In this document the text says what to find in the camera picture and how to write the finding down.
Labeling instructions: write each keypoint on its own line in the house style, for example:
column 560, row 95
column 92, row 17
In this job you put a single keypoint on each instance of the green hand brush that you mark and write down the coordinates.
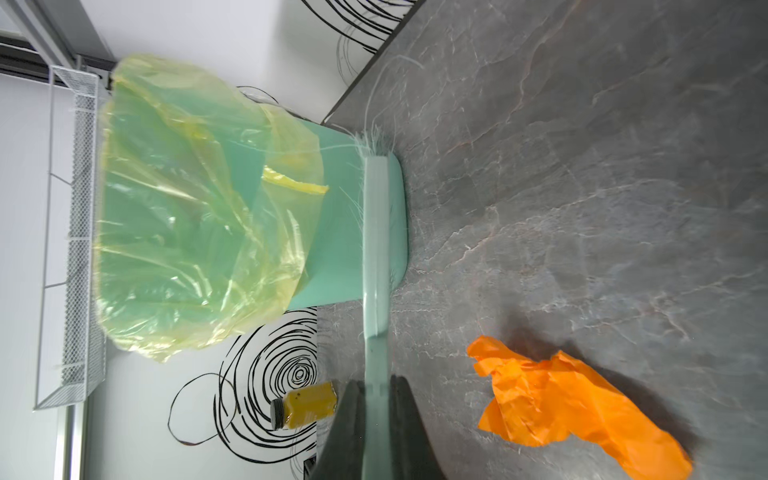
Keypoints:
column 376, row 284

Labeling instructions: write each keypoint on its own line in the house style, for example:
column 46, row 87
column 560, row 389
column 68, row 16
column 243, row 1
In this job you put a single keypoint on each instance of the clear acrylic wall shelf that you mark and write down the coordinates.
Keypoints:
column 71, row 344

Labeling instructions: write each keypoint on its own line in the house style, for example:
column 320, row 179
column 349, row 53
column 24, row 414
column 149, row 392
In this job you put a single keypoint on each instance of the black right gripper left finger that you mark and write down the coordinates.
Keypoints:
column 342, row 454

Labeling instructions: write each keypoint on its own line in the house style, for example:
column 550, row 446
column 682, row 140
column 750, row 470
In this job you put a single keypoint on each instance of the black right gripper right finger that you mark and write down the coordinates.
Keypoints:
column 413, row 457

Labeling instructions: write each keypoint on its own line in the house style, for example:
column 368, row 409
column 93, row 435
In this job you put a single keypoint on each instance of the orange scrap front centre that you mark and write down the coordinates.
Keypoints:
column 536, row 403

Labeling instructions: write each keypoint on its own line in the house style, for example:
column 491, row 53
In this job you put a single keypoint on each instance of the green bin with bag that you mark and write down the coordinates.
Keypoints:
column 218, row 213

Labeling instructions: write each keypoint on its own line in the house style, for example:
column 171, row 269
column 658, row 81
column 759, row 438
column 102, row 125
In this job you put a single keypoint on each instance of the yellow bottle black cap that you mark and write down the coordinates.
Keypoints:
column 302, row 407

